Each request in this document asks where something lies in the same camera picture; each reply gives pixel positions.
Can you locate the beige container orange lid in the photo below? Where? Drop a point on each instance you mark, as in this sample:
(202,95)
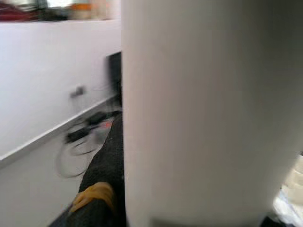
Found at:
(80,9)

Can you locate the dark red round object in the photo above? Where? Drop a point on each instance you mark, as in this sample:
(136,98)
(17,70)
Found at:
(14,11)

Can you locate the grey charger with red label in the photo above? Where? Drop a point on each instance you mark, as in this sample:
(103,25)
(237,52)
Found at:
(107,125)

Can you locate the open black suitcase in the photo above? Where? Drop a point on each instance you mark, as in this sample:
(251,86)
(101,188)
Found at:
(114,71)

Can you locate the dark bag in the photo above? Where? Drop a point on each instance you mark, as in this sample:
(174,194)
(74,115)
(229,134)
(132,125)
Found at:
(54,13)

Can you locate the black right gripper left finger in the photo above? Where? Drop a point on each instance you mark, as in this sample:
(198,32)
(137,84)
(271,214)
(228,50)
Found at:
(106,165)

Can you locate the wall socket with black plugs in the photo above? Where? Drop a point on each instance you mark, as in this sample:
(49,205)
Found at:
(77,91)

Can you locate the black power strip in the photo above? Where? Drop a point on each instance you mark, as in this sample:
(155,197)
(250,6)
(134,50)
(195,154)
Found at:
(75,134)

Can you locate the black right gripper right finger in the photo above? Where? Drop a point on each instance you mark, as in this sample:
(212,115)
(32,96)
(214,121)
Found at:
(267,222)

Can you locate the white plastic table leg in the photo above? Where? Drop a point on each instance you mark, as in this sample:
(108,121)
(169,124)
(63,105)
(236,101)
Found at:
(208,106)

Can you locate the yellow rubber band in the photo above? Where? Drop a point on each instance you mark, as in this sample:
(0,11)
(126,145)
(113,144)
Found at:
(94,191)

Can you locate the black power adapter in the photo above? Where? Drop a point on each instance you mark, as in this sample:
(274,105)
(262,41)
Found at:
(97,117)

